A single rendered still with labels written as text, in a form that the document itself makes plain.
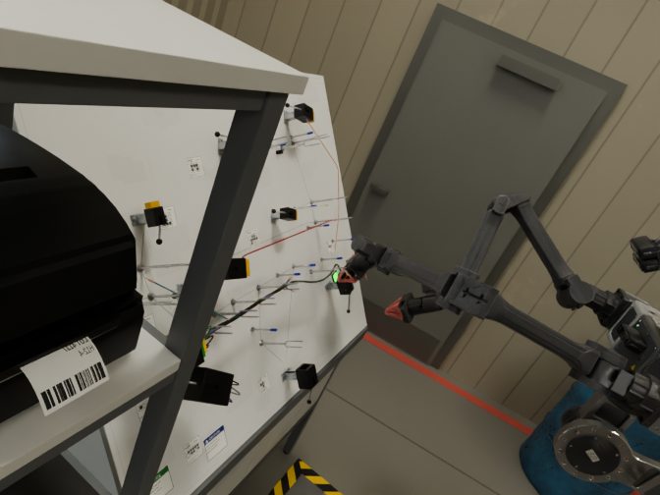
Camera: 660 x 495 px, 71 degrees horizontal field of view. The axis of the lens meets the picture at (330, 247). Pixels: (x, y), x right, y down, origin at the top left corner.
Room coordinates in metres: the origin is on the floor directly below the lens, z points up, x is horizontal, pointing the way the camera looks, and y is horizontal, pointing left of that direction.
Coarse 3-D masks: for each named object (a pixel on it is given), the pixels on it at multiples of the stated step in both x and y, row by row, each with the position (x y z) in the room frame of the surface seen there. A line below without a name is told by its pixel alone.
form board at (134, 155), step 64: (64, 128) 0.79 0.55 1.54; (128, 128) 0.92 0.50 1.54; (192, 128) 1.10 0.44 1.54; (320, 128) 1.73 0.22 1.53; (128, 192) 0.86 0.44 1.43; (192, 192) 1.03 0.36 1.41; (256, 192) 1.26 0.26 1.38; (320, 192) 1.60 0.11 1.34; (256, 256) 1.16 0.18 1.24; (320, 256) 1.48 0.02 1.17; (256, 320) 1.07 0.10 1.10; (320, 320) 1.36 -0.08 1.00; (256, 384) 0.99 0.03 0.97; (128, 448) 0.61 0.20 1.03
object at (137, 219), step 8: (152, 208) 0.83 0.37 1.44; (160, 208) 0.85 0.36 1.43; (136, 216) 0.85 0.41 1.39; (144, 216) 0.84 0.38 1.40; (152, 216) 0.83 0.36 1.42; (160, 216) 0.84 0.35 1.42; (136, 224) 0.84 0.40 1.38; (152, 224) 0.83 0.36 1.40; (160, 224) 0.84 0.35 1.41; (160, 232) 0.84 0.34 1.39; (160, 240) 0.83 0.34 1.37
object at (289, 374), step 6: (300, 366) 1.10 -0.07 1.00; (306, 366) 1.11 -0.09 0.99; (312, 366) 1.09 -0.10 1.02; (288, 372) 1.11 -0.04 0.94; (294, 372) 1.11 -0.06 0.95; (300, 372) 1.07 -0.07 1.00; (306, 372) 1.07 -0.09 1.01; (312, 372) 1.09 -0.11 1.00; (282, 378) 1.09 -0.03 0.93; (288, 378) 1.09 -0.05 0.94; (294, 378) 1.09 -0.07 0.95; (300, 378) 1.07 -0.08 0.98; (306, 378) 1.06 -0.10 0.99; (312, 378) 1.08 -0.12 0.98; (300, 384) 1.07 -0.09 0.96; (306, 384) 1.06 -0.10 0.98; (312, 384) 1.07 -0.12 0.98; (306, 402) 1.07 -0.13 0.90
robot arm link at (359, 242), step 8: (360, 240) 1.36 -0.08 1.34; (368, 240) 1.37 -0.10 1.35; (352, 248) 1.35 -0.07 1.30; (360, 248) 1.33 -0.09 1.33; (368, 248) 1.34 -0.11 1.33; (376, 248) 1.35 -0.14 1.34; (384, 248) 1.37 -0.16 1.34; (392, 248) 1.35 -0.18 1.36; (368, 256) 1.36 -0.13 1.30; (376, 256) 1.35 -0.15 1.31; (376, 264) 1.35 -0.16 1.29; (384, 272) 1.31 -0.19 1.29
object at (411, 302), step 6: (408, 300) 1.40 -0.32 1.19; (414, 300) 1.38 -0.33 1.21; (420, 300) 1.37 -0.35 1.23; (402, 306) 1.36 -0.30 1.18; (408, 306) 1.37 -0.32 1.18; (414, 306) 1.36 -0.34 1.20; (420, 306) 1.37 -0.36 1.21; (402, 312) 1.35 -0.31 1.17; (408, 312) 1.36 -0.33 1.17; (414, 312) 1.36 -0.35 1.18; (420, 312) 1.36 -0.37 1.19; (408, 318) 1.35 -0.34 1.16
